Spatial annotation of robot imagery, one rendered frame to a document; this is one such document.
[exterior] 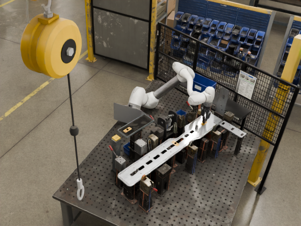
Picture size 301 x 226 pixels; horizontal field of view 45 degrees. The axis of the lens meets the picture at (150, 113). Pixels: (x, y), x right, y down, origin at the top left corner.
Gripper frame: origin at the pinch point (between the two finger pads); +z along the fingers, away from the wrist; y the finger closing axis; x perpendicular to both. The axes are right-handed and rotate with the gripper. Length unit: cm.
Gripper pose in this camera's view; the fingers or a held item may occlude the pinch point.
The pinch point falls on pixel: (204, 119)
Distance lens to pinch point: 395.3
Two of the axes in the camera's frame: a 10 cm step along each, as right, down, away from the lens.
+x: 7.0, -4.2, 5.8
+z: -0.5, 7.8, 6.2
